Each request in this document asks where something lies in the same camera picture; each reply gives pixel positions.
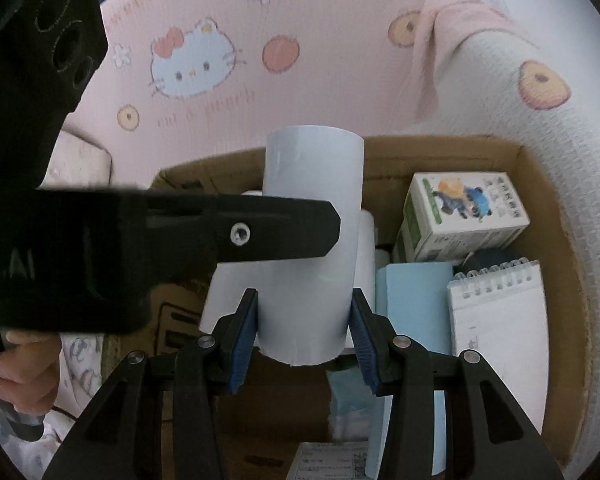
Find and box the white paper roll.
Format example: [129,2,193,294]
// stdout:
[197,188,266,335]
[258,126,364,366]
[353,210,376,312]

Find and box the blue white wipes pack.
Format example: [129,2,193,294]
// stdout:
[326,354,382,442]

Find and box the person's left hand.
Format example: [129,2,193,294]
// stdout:
[0,330,61,416]

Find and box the pink patterned pillow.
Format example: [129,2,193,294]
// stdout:
[40,130,112,188]

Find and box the white spiral notebook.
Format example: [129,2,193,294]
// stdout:
[448,258,550,430]

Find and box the light blue box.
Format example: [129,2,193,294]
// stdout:
[365,262,453,479]

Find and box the white printed label paper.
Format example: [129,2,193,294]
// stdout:
[286,441,368,480]

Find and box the pink Hello Kitty blanket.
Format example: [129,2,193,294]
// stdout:
[62,0,600,479]

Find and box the brown cardboard box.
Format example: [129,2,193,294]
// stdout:
[99,134,594,480]

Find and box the green cartoon tissue box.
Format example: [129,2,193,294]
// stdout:
[392,171,530,263]

